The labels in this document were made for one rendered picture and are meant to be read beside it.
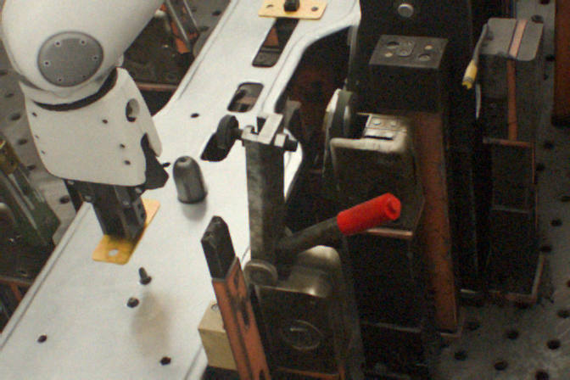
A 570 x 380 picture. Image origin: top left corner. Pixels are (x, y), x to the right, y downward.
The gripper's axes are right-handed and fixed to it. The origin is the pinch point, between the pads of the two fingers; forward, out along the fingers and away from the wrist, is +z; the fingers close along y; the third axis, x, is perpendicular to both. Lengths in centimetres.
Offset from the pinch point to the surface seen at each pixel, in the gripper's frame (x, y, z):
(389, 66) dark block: -21.6, -20.3, -2.1
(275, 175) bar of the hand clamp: 0.7, -16.8, -7.5
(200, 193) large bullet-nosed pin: -11.8, -1.5, 8.7
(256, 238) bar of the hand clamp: 1.8, -14.3, -0.7
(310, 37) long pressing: -40.5, -4.5, 9.3
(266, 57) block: -74, 18, 39
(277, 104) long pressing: -27.9, -4.4, 9.6
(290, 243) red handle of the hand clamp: 0.7, -16.9, 0.7
